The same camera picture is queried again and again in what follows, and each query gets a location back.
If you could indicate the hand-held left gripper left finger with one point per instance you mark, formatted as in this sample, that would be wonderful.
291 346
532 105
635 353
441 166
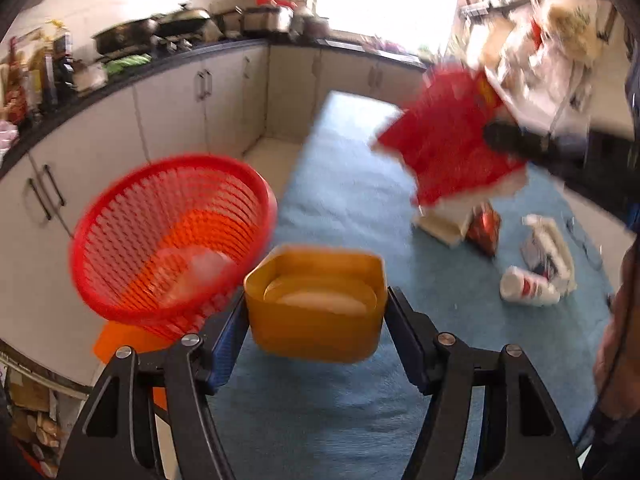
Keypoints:
227 345

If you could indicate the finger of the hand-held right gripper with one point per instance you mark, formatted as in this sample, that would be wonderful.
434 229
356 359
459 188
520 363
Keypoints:
525 145

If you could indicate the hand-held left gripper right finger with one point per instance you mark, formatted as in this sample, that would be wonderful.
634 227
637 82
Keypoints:
407 345

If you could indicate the red carton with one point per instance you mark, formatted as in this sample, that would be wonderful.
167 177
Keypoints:
445 135

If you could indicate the yellow plastic container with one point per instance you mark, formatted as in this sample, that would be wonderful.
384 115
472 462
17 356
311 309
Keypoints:
315 325

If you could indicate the white medicine box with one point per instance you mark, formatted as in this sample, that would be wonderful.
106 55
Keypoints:
445 222

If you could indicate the red plastic mesh basket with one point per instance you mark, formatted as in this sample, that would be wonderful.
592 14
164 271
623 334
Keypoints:
125 230

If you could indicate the person's right forearm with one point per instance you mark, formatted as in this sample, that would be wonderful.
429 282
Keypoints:
620 320

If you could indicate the brown snack packet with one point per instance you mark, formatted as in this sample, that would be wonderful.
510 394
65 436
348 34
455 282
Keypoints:
484 230

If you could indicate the white and dark green box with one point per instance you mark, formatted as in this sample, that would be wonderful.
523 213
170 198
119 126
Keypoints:
552 250

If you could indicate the hanging plastic bags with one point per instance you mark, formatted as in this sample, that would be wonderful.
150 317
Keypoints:
545 50

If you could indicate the blue tablecloth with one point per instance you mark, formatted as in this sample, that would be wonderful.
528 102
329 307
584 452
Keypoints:
325 410

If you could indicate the orange plastic stool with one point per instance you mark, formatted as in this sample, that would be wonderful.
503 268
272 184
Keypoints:
120 345

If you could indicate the white red-label medicine bottle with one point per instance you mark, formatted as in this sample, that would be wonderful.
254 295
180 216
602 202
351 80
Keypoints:
527 287

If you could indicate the kitchen window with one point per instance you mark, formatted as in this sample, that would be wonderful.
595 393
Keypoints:
385 0

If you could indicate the dark cooking pot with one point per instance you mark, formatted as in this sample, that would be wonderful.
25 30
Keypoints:
312 22

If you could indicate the grey kitchen base cabinets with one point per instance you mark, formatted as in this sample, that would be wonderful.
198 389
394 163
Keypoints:
165 105

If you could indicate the steel cooking pot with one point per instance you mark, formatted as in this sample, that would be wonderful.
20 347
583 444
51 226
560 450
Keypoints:
267 20

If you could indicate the green cloth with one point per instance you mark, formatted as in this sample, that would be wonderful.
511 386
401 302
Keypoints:
127 62

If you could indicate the black frying pan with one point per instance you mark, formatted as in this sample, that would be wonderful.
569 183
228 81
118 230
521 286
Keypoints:
125 35

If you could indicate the black wok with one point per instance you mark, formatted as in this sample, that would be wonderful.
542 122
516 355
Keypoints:
182 20

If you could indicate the row of condiment bottles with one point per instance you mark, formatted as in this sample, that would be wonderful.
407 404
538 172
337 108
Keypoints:
45 70

